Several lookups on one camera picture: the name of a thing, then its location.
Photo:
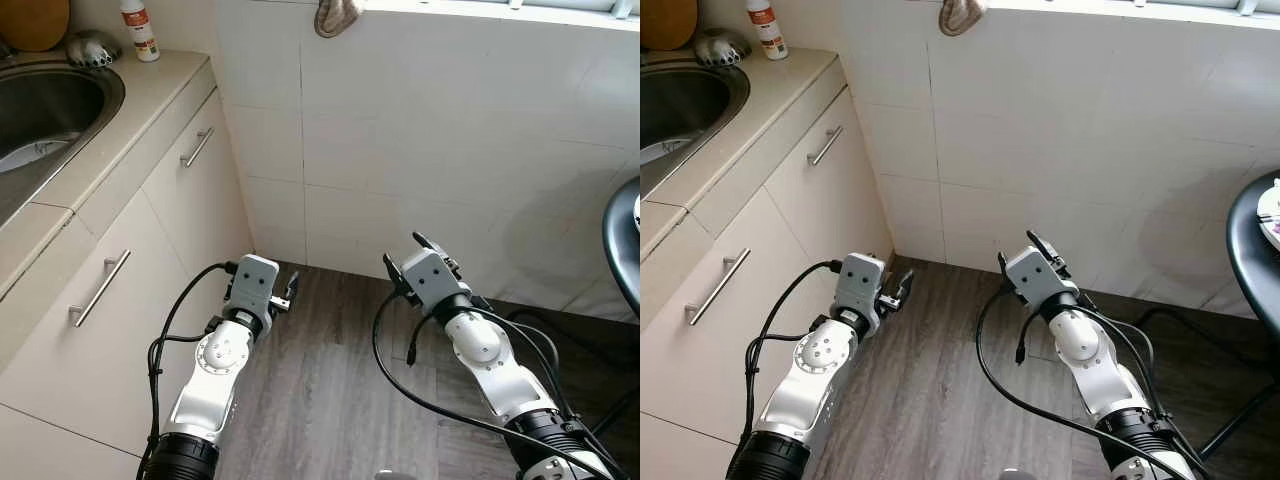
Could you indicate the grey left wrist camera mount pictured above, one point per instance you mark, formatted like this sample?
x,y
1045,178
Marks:
x,y
250,285
862,285

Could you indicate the black round table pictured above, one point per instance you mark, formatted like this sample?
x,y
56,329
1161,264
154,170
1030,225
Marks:
x,y
1250,270
622,250

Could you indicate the beige kitchen base cabinet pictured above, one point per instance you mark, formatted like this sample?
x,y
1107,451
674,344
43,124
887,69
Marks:
x,y
60,400
700,400

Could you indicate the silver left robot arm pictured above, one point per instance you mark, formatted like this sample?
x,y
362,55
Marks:
x,y
815,385
215,385

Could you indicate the stainless steel double sink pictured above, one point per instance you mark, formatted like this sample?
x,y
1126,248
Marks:
x,y
50,110
680,105

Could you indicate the round wooden cutting board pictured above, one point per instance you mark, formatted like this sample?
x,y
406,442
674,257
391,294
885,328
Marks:
x,y
30,22
665,20

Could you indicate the white window frame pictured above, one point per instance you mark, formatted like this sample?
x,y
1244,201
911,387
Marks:
x,y
500,8
1130,8

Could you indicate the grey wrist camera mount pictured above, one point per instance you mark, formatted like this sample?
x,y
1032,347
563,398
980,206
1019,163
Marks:
x,y
1038,275
862,285
432,280
250,285

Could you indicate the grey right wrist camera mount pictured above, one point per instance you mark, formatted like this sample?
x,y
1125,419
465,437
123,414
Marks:
x,y
1038,275
432,280

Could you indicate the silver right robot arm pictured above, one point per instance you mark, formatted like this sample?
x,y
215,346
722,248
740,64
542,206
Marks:
x,y
1085,350
490,360

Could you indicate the grey robot right foot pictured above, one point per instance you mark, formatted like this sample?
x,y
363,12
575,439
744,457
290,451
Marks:
x,y
397,475
1020,475

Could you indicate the brown hanging cloth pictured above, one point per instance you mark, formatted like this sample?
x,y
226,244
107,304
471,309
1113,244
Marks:
x,y
338,15
962,14

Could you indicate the white bottle orange label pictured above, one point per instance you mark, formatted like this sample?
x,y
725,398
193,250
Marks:
x,y
142,35
768,35

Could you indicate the silver metal strainer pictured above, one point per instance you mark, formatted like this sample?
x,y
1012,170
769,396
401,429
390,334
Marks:
x,y
722,48
92,50

